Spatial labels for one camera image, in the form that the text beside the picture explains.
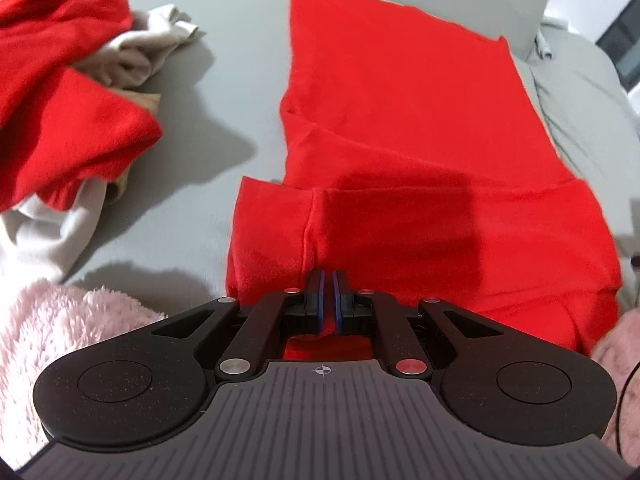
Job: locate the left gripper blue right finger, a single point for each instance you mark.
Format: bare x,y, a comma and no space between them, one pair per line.
343,303

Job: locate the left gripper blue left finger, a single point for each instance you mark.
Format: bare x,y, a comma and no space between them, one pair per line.
314,301

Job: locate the red sweater with duck logo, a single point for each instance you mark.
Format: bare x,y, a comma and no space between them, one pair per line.
418,166

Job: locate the grey fabric sofa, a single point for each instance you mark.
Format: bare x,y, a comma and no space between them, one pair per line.
166,240

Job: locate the white garment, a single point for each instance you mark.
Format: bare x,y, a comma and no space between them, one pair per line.
38,241

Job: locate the pink fluffy rug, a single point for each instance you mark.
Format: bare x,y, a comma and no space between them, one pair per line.
47,321

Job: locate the crumpled red garment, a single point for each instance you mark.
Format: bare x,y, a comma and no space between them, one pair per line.
58,126

